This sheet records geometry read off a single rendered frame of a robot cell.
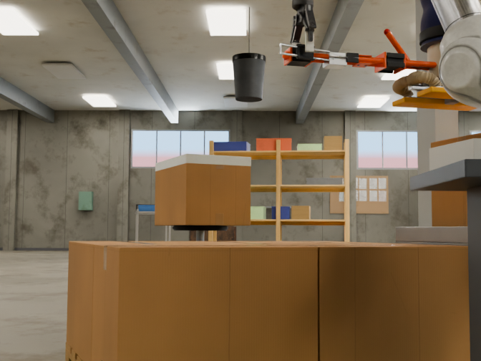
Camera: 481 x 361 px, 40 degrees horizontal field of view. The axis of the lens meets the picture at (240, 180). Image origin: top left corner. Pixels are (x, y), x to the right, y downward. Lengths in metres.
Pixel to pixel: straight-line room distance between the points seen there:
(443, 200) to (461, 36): 1.14
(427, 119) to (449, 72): 2.18
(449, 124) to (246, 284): 2.15
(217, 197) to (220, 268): 1.93
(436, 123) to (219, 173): 1.23
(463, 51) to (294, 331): 0.91
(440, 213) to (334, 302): 0.82
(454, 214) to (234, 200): 1.55
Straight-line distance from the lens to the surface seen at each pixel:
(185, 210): 3.71
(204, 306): 1.86
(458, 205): 2.62
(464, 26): 1.67
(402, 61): 2.48
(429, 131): 3.76
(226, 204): 3.79
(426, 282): 2.21
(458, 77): 1.60
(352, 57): 2.40
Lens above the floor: 0.59
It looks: 4 degrees up
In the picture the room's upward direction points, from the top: straight up
